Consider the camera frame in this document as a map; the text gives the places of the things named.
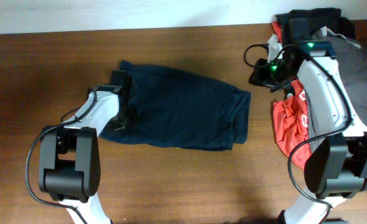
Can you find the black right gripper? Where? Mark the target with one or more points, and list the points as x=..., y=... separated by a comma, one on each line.
x=260, y=78

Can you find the navy blue shorts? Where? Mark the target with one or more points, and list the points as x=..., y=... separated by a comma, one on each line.
x=176, y=108

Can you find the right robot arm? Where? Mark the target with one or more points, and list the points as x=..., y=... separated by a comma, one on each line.
x=337, y=170

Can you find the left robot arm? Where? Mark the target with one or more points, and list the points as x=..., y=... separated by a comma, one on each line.
x=69, y=161

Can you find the red orange garment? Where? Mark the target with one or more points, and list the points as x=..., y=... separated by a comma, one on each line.
x=290, y=118

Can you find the black garment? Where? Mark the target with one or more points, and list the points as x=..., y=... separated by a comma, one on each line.
x=314, y=18

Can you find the grey garment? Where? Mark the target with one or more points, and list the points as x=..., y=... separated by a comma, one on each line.
x=352, y=61

